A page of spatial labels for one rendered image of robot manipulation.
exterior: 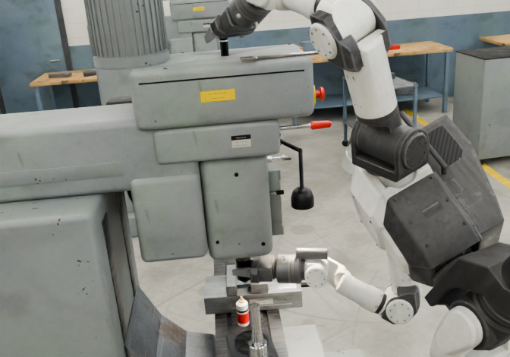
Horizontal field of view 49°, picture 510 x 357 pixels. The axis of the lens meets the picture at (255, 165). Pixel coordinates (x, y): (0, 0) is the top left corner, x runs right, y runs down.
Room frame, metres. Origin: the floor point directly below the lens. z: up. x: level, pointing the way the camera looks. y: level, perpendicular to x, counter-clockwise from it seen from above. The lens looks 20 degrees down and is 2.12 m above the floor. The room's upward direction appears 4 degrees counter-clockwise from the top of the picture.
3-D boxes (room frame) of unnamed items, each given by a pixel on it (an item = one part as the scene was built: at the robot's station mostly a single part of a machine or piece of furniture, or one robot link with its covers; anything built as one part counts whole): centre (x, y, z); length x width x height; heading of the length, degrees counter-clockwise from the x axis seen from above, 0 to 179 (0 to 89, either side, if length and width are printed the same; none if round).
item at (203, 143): (1.52, 0.10, 1.68); 0.34 x 0.24 x 0.10; 93
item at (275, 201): (1.52, -0.05, 1.44); 0.04 x 0.04 x 0.21; 3
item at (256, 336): (1.16, 0.03, 1.27); 0.03 x 0.03 x 0.11
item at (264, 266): (1.50, -0.03, 1.23); 0.13 x 0.12 x 0.10; 168
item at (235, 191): (1.52, 0.06, 1.47); 0.21 x 0.19 x 0.32; 3
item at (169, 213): (1.51, 0.25, 1.47); 0.24 x 0.19 x 0.26; 3
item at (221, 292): (1.76, 0.04, 1.01); 0.35 x 0.15 x 0.11; 91
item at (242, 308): (1.62, 0.08, 1.01); 0.04 x 0.04 x 0.11
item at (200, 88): (1.52, 0.07, 1.81); 0.47 x 0.26 x 0.16; 93
